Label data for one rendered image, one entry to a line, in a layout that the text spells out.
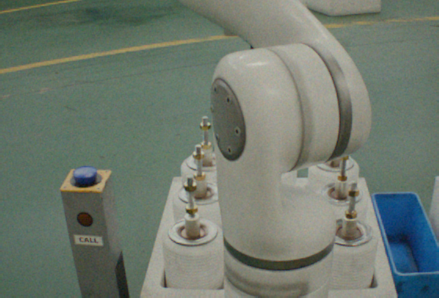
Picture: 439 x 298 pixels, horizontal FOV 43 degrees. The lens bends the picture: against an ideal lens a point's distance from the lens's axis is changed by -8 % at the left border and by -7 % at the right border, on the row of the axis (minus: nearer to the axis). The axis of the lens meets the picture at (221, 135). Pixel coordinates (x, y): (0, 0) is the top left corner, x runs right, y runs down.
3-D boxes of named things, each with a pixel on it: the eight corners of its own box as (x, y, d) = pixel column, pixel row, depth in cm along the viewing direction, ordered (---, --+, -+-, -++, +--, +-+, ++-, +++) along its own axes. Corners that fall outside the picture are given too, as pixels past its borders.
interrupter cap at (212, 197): (175, 206, 96) (174, 202, 96) (180, 184, 103) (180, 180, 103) (221, 207, 96) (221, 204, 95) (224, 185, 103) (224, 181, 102)
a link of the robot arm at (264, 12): (247, -97, 54) (155, -93, 51) (400, 99, 39) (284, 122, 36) (230, -25, 61) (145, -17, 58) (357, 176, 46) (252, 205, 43)
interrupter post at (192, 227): (195, 240, 87) (194, 221, 86) (182, 235, 88) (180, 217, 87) (204, 232, 89) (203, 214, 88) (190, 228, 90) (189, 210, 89)
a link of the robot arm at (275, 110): (251, 76, 36) (250, 297, 43) (373, 58, 39) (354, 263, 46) (194, 41, 44) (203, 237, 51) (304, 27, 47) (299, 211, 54)
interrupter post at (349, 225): (349, 228, 88) (350, 210, 87) (359, 234, 87) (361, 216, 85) (337, 234, 87) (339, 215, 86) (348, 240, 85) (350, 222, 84)
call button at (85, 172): (95, 188, 89) (93, 177, 88) (71, 187, 90) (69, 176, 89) (101, 176, 93) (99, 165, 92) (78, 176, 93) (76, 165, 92)
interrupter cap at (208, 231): (201, 253, 84) (201, 249, 84) (157, 239, 87) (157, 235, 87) (227, 229, 90) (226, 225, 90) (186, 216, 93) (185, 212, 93)
